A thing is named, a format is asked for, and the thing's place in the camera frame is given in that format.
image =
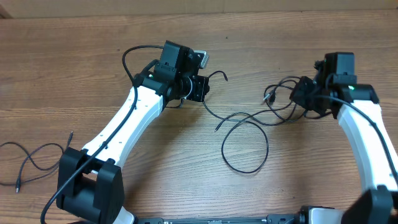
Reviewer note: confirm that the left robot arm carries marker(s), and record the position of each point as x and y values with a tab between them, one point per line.
90	180

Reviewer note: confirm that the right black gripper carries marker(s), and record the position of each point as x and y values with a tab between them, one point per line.
298	96

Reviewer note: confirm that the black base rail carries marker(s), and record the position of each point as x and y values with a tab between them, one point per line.
214	221

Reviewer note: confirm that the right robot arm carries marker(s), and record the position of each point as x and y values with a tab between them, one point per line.
357	110

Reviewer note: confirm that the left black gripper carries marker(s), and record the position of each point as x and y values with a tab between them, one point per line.
202	87

